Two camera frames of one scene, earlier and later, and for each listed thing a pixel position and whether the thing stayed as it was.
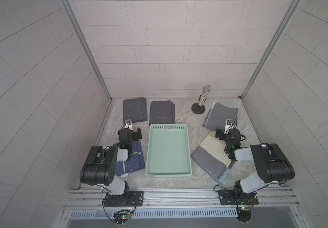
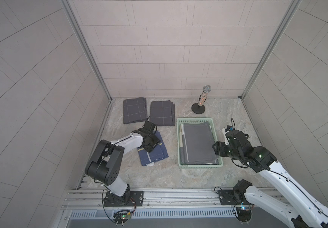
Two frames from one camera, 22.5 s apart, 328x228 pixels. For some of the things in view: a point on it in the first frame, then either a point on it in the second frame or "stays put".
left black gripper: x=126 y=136 -> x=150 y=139
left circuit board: x=121 y=216 stays put
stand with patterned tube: x=198 y=108 stays put
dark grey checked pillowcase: x=135 y=109 stays put
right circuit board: x=244 y=213 stays put
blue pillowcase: x=137 y=162 -> x=159 y=152
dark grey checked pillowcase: x=162 y=112 stays put
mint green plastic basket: x=168 y=151 -> x=186 y=120
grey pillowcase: x=217 y=114 -> x=197 y=143
